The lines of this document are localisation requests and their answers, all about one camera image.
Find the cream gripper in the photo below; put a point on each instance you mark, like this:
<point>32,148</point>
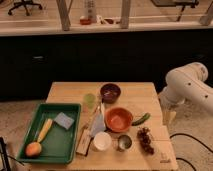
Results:
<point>169,114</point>

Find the green pepper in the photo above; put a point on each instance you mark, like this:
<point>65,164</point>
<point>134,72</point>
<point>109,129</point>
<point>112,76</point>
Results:
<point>145,117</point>

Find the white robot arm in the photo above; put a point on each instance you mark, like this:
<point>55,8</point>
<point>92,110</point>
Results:
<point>185,83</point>

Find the small metal cup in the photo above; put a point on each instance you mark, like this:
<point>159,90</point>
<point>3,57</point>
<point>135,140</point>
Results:
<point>124,142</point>

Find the white paper cup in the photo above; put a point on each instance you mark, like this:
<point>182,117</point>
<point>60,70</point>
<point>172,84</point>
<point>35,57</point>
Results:
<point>102,141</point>

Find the green plastic cup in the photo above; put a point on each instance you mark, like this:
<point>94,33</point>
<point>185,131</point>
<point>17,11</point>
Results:
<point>89,100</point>

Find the bunch of dark grapes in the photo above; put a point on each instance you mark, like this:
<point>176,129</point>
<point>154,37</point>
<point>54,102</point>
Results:
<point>145,140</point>

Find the orange bowl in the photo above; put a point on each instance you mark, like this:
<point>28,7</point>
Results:
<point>118,119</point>

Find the dark purple bowl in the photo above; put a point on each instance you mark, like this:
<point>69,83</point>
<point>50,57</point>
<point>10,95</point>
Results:
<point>110,93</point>

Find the wooden block brush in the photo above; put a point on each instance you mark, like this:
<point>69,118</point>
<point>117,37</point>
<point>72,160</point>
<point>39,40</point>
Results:
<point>84,142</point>

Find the grey sponge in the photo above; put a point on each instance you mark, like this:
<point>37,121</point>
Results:
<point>63,120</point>

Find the green plastic tray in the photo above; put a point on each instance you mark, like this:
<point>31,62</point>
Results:
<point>58,146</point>

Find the yellow corn cob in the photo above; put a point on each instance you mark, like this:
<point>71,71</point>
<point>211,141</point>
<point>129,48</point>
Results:
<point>47,125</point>

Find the red bowl on shelf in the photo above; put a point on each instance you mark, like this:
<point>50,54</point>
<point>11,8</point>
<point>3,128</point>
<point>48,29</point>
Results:
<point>85,21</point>

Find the white bottle on shelf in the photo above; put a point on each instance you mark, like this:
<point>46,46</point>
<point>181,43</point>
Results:
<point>90,10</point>

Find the orange fruit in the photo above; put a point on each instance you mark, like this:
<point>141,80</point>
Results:
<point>33,149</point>

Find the black stand at left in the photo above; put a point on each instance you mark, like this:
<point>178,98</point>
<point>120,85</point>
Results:
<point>4,157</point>

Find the black office chair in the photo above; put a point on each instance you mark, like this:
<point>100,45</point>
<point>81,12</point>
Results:
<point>25,4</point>

